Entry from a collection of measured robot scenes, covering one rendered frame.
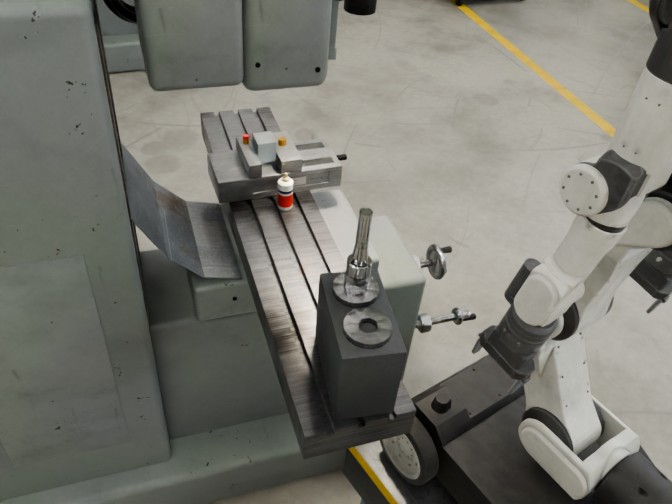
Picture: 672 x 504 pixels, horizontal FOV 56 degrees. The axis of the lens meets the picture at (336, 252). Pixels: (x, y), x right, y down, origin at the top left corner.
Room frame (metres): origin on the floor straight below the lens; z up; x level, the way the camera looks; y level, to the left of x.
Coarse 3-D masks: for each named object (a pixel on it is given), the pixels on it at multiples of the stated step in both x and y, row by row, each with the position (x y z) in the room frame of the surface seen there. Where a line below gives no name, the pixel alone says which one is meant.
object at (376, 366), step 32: (320, 288) 0.89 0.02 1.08; (320, 320) 0.87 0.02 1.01; (352, 320) 0.78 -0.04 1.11; (384, 320) 0.79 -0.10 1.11; (320, 352) 0.85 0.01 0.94; (352, 352) 0.72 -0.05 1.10; (384, 352) 0.72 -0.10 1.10; (352, 384) 0.70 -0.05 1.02; (384, 384) 0.72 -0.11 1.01; (352, 416) 0.71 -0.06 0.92
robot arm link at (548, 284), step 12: (552, 252) 0.81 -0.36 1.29; (540, 264) 0.80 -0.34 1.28; (552, 264) 0.78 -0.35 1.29; (528, 276) 0.79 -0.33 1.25; (540, 276) 0.77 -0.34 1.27; (552, 276) 0.77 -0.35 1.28; (564, 276) 0.76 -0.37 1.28; (576, 276) 0.76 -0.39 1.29; (528, 288) 0.78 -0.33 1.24; (540, 288) 0.76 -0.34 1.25; (552, 288) 0.75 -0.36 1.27; (564, 288) 0.75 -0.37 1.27; (516, 300) 0.79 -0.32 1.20; (528, 300) 0.77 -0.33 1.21; (540, 300) 0.76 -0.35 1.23; (552, 300) 0.74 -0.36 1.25; (516, 312) 0.78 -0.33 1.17; (528, 312) 0.77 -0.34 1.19; (540, 312) 0.75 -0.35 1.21; (552, 312) 0.75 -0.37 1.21; (540, 324) 0.75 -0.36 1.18
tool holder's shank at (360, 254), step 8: (368, 208) 0.88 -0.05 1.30; (360, 216) 0.86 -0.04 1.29; (368, 216) 0.86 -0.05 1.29; (360, 224) 0.86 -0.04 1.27; (368, 224) 0.86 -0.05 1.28; (360, 232) 0.86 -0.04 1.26; (368, 232) 0.86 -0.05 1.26; (360, 240) 0.86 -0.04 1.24; (368, 240) 0.86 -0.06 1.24; (360, 248) 0.86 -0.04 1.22; (352, 256) 0.86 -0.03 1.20; (360, 256) 0.85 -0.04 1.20; (368, 256) 0.86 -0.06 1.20
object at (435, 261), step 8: (432, 248) 1.55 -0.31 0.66; (440, 248) 1.53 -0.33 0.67; (448, 248) 1.54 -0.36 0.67; (416, 256) 1.51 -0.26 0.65; (432, 256) 1.55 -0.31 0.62; (440, 256) 1.51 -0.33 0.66; (424, 264) 1.51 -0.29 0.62; (432, 264) 1.52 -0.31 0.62; (440, 264) 1.49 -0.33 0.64; (432, 272) 1.52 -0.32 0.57; (440, 272) 1.48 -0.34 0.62
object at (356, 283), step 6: (348, 270) 0.85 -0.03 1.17; (348, 276) 0.85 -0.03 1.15; (354, 276) 0.85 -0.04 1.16; (360, 276) 0.84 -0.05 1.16; (366, 276) 0.85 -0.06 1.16; (348, 282) 0.85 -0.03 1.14; (354, 282) 0.84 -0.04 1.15; (360, 282) 0.85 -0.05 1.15; (366, 282) 0.85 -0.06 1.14; (348, 288) 0.85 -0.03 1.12; (354, 288) 0.84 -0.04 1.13; (360, 288) 0.85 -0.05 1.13; (366, 288) 0.85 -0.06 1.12; (354, 294) 0.84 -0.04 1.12; (360, 294) 0.85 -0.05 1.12
